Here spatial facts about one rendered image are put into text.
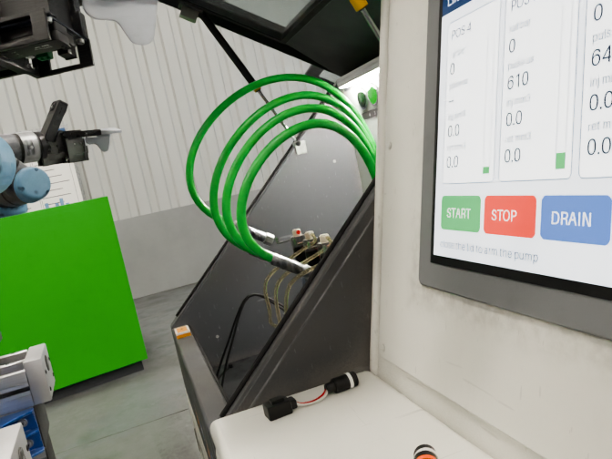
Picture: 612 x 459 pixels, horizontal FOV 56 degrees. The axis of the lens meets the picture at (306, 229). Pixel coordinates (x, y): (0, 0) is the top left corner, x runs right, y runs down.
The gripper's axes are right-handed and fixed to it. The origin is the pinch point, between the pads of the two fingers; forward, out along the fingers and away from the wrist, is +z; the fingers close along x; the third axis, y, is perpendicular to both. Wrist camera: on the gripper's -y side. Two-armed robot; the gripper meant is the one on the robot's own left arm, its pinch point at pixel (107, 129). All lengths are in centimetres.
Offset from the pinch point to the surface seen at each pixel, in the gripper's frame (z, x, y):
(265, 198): 13, 46, 20
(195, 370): -28, 67, 42
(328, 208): 26, 54, 25
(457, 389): -35, 122, 27
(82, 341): 83, -233, 143
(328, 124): -16, 92, 2
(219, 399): -35, 82, 40
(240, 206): -29, 86, 12
